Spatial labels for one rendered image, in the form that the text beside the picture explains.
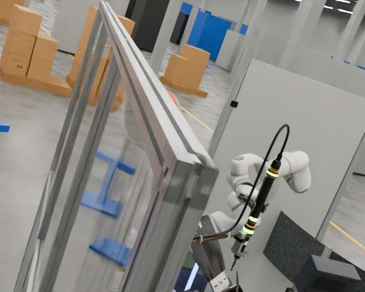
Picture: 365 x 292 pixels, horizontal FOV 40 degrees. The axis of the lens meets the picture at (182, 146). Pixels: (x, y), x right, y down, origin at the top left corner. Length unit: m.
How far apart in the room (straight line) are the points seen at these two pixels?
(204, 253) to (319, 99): 2.25
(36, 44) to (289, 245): 6.37
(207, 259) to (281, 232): 2.20
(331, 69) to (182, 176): 12.20
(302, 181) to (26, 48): 7.27
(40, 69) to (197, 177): 8.94
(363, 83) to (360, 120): 7.68
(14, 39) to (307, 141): 6.23
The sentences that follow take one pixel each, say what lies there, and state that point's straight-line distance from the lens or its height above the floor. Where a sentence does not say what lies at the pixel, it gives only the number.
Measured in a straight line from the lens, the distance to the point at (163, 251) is 0.48.
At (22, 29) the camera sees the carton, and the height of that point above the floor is 0.92.
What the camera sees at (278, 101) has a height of 1.77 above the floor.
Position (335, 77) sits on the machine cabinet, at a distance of 12.44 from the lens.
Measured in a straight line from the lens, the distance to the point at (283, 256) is 4.11.
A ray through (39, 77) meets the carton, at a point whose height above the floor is 0.18.
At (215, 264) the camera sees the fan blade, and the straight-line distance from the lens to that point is 2.01.
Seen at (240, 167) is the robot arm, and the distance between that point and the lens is 2.14.
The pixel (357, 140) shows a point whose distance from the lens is 4.22.
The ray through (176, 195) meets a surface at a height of 2.02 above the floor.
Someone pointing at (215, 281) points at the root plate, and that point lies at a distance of 2.02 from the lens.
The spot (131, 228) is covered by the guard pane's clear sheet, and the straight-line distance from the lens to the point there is 0.62.
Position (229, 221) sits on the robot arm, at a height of 1.21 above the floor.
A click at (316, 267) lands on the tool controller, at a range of 2.63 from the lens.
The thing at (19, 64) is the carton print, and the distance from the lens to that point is 9.28.
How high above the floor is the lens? 2.17
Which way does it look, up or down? 14 degrees down
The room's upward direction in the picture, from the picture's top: 20 degrees clockwise
